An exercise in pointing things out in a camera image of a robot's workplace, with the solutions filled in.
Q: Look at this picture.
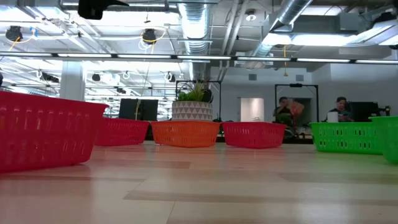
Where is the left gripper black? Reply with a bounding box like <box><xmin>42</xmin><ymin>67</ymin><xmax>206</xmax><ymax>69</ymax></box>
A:
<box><xmin>77</xmin><ymin>0</ymin><xmax>130</xmax><ymax>21</ymax></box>

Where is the red plastic mesh basket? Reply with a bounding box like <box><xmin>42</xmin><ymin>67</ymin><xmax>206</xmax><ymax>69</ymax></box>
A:
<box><xmin>95</xmin><ymin>117</ymin><xmax>150</xmax><ymax>147</ymax></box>
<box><xmin>0</xmin><ymin>90</ymin><xmax>109</xmax><ymax>174</ymax></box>
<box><xmin>221</xmin><ymin>121</ymin><xmax>287</xmax><ymax>149</ymax></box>

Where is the green plastic mesh basket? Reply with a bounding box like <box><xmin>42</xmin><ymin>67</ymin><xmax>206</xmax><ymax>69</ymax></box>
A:
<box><xmin>309</xmin><ymin>121</ymin><xmax>384</xmax><ymax>156</ymax></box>
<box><xmin>369</xmin><ymin>115</ymin><xmax>398</xmax><ymax>165</ymax></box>

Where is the black ceiling unit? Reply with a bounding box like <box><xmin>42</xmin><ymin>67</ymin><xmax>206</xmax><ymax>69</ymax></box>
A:
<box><xmin>142</xmin><ymin>28</ymin><xmax>157</xmax><ymax>44</ymax></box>
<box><xmin>5</xmin><ymin>25</ymin><xmax>24</xmax><ymax>42</ymax></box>

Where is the white building column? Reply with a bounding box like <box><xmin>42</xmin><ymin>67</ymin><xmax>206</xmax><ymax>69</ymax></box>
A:
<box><xmin>59</xmin><ymin>60</ymin><xmax>86</xmax><ymax>102</ymax></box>

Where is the black computer monitor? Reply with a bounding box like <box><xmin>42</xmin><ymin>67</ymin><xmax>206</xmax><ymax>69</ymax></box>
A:
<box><xmin>118</xmin><ymin>98</ymin><xmax>159</xmax><ymax>122</ymax></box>
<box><xmin>348</xmin><ymin>101</ymin><xmax>382</xmax><ymax>123</ymax></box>

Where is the green succulent plant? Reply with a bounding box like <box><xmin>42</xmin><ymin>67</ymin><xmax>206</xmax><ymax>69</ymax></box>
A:
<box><xmin>176</xmin><ymin>80</ymin><xmax>215</xmax><ymax>103</ymax></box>

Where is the potted plant patterned pot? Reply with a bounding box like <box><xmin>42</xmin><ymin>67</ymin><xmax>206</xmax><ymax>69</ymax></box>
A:
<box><xmin>175</xmin><ymin>80</ymin><xmax>223</xmax><ymax>123</ymax></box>

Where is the white patterned plant pot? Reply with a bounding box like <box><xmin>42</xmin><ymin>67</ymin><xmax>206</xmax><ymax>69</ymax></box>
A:
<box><xmin>171</xmin><ymin>100</ymin><xmax>214</xmax><ymax>122</ymax></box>

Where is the orange plastic mesh basket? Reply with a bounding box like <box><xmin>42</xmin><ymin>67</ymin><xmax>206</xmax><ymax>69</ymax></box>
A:
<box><xmin>150</xmin><ymin>120</ymin><xmax>221</xmax><ymax>148</ymax></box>

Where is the white door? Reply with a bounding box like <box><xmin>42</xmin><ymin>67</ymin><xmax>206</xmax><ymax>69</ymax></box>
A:
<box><xmin>239</xmin><ymin>97</ymin><xmax>265</xmax><ymax>123</ymax></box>

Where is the person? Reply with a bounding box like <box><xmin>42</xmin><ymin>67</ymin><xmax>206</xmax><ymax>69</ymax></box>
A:
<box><xmin>325</xmin><ymin>96</ymin><xmax>355</xmax><ymax>123</ymax></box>
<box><xmin>272</xmin><ymin>96</ymin><xmax>305</xmax><ymax>138</ymax></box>

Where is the long ceiling light rail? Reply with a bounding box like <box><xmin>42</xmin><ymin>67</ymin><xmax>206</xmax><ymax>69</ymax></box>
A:
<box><xmin>0</xmin><ymin>51</ymin><xmax>398</xmax><ymax>65</ymax></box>

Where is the silver round ceiling duct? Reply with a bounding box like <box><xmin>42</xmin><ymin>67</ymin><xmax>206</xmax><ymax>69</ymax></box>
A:
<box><xmin>177</xmin><ymin>0</ymin><xmax>215</xmax><ymax>82</ymax></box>

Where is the silver slanted ceiling duct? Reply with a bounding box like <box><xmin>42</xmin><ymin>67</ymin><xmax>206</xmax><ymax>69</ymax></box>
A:
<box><xmin>242</xmin><ymin>0</ymin><xmax>315</xmax><ymax>69</ymax></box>

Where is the yellow hanging cord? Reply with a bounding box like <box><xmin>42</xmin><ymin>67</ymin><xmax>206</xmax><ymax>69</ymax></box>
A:
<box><xmin>282</xmin><ymin>45</ymin><xmax>289</xmax><ymax>78</ymax></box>

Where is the black metal frame stand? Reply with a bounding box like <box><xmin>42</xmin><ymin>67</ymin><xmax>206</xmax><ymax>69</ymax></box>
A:
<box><xmin>274</xmin><ymin>83</ymin><xmax>320</xmax><ymax>123</ymax></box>

